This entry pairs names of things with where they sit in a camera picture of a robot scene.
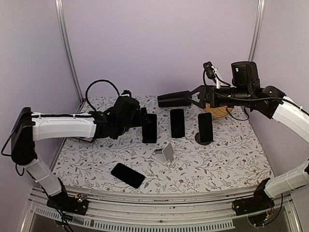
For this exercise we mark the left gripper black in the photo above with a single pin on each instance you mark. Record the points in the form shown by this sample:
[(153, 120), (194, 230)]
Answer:
[(138, 120)]

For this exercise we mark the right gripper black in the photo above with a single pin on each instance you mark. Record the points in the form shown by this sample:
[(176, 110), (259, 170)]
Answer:
[(210, 89)]

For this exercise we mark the teal smartphone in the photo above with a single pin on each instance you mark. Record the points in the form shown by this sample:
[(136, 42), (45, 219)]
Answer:
[(149, 131)]

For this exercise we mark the blue smartphone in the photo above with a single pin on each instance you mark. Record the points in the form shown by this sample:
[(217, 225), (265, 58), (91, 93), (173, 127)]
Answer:
[(205, 127)]

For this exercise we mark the black smartphone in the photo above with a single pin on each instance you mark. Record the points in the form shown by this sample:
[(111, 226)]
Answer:
[(128, 175), (177, 123)]

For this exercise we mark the round wooden base phone stand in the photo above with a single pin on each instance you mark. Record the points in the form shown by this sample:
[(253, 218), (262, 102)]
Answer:
[(199, 142)]

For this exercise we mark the black smartphone front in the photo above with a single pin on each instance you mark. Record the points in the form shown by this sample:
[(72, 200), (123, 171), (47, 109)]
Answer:
[(128, 175)]

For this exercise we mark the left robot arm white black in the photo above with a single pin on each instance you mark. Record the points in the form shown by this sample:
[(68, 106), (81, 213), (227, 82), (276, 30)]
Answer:
[(30, 127)]

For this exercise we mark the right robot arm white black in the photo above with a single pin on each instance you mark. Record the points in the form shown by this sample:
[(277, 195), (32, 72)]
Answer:
[(269, 101)]

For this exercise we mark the grey white phone stand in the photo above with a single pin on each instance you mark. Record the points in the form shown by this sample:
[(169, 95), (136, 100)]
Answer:
[(166, 156)]

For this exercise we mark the black cylinder speaker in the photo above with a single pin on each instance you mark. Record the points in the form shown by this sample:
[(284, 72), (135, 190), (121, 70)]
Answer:
[(176, 99)]

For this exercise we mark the woven bamboo tray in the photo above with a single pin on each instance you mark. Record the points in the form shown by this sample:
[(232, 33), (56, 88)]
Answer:
[(218, 112)]

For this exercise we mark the floral table mat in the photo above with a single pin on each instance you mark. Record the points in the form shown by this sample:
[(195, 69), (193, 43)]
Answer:
[(235, 158)]

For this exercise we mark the floral square coaster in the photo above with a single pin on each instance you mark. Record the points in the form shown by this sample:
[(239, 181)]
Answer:
[(89, 140)]

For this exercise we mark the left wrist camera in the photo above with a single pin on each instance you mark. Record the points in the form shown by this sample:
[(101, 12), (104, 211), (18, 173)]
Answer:
[(126, 93)]

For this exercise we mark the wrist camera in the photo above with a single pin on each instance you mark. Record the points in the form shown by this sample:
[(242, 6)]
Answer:
[(211, 73), (126, 93)]

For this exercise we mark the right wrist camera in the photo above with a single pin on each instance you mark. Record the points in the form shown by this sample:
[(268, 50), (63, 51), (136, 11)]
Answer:
[(211, 73)]

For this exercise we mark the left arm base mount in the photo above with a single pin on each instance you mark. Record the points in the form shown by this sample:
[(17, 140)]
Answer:
[(77, 204)]

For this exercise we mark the perforated cable tray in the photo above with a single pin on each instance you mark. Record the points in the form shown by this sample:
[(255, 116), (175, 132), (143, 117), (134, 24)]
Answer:
[(158, 217)]

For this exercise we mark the right aluminium corner post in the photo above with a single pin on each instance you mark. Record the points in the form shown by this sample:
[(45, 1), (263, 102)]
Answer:
[(257, 29)]

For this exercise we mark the aluminium corner post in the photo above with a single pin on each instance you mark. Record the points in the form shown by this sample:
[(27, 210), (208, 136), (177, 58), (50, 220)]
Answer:
[(257, 29), (66, 43)]

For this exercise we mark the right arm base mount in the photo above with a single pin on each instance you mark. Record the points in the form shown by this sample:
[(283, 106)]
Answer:
[(258, 202)]

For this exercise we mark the front aluminium rail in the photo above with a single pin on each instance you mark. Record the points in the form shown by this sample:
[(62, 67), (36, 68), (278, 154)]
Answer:
[(213, 198)]

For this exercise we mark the left aluminium corner post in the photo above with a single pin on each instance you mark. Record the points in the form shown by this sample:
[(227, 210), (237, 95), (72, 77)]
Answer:
[(66, 43)]

